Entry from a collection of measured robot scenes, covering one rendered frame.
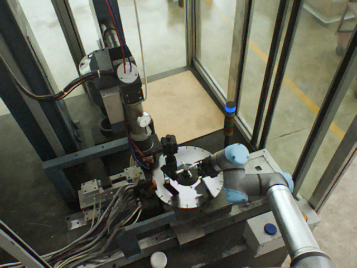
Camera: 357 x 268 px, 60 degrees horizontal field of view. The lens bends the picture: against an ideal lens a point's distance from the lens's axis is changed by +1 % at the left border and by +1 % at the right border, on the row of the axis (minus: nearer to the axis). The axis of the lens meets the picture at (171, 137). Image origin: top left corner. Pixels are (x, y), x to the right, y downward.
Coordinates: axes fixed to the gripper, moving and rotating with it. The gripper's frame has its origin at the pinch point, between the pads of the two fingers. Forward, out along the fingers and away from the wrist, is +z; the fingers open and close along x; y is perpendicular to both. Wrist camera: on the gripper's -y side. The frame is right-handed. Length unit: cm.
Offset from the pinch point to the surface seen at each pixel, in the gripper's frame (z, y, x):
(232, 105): -11.6, -18.1, -23.0
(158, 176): 10.4, 16.9, -3.5
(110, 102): -29, 38, -27
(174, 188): 5.2, 12.9, 3.7
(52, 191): 51, 62, -14
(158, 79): 65, -21, -74
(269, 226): -11.5, -15.1, 29.5
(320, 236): 57, -98, 61
